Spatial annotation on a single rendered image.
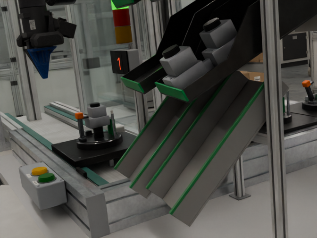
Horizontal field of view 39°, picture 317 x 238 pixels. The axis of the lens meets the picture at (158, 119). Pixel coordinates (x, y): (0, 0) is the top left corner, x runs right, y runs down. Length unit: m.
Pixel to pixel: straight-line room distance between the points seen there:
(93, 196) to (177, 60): 0.41
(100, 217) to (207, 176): 0.36
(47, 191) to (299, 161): 0.70
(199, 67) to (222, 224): 0.42
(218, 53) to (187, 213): 0.26
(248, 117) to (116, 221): 0.45
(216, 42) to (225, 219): 0.46
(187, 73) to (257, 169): 0.56
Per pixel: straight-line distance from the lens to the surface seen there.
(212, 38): 0.74
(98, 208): 1.00
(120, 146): 1.30
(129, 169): 0.96
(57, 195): 1.12
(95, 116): 1.32
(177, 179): 0.84
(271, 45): 0.70
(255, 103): 0.73
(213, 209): 1.10
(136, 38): 1.36
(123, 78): 0.90
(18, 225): 1.18
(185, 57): 0.72
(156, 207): 1.08
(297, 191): 1.19
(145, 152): 0.96
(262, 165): 1.23
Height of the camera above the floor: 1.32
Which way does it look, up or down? 12 degrees down
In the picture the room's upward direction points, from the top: 6 degrees counter-clockwise
